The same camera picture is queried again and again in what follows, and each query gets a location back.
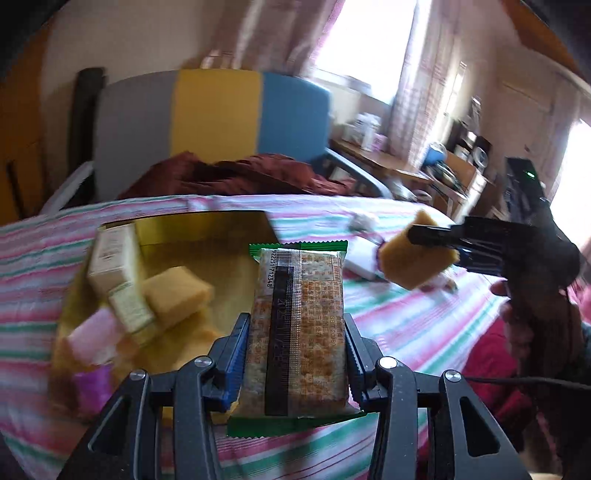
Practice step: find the small pink snack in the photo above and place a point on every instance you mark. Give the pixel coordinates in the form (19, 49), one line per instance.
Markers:
(445, 282)

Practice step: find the grey yellow blue armchair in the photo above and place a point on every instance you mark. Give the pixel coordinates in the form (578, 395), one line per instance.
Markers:
(217, 110)

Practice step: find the white wrapper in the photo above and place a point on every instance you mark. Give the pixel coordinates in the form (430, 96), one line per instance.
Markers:
(363, 224)

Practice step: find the maroon cloth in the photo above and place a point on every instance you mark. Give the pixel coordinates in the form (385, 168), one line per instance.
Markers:
(240, 175)

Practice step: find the person's right hand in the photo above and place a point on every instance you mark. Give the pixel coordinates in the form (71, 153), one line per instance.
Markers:
(510, 332)

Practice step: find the cream box with green label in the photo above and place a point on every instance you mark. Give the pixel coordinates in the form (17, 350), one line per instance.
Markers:
(131, 307)

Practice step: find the wooden desk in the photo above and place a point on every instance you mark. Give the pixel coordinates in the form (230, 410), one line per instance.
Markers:
(383, 159)

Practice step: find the dark patterned bag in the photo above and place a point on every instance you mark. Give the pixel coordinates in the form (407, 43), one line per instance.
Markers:
(445, 175)

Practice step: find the yellow sponge cake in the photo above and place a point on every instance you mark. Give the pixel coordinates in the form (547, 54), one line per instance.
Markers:
(178, 290)
(411, 261)

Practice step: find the gold tin box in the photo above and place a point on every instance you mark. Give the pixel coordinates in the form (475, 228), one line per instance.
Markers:
(221, 249)

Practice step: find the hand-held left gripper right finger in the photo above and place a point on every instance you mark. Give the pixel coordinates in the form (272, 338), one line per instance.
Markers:
(356, 364)

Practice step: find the white carton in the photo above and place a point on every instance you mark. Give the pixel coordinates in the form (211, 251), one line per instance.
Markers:
(367, 131)

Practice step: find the purple snack packet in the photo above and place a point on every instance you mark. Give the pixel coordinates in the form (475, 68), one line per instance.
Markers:
(94, 390)

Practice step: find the wooden shelf cabinet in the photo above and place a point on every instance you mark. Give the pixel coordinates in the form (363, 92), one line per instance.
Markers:
(466, 152)

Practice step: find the person's red clothing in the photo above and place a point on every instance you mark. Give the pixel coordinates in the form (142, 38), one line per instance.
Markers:
(475, 355)

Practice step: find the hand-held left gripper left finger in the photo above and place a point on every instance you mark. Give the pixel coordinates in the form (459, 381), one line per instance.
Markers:
(234, 364)

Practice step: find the green-edged cracker packet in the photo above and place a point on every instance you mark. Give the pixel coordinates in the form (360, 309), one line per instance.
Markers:
(295, 332)

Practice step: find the pink snack packet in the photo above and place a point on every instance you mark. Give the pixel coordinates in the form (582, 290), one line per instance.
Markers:
(94, 337)

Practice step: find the white snack packet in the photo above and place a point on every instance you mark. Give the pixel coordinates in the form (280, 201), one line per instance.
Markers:
(364, 263)

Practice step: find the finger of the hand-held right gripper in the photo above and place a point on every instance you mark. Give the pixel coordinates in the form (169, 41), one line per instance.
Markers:
(438, 235)
(485, 263)

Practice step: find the striped tablecloth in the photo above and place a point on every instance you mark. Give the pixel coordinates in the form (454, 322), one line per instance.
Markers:
(415, 323)

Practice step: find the wooden wardrobe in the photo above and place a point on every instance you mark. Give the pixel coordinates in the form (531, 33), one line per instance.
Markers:
(18, 115)

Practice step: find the small pink box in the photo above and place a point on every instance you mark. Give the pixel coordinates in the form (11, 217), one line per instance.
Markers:
(379, 143)

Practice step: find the black rolled mat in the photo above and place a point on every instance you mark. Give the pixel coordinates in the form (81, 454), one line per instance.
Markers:
(85, 115)

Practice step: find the cream cardboard box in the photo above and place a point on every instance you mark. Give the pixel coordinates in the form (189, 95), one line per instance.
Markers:
(113, 254)

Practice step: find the pink checked curtain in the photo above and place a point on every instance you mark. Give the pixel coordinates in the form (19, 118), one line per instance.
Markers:
(420, 92)

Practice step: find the patterned beige curtain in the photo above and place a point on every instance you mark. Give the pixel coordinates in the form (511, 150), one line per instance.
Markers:
(258, 32)

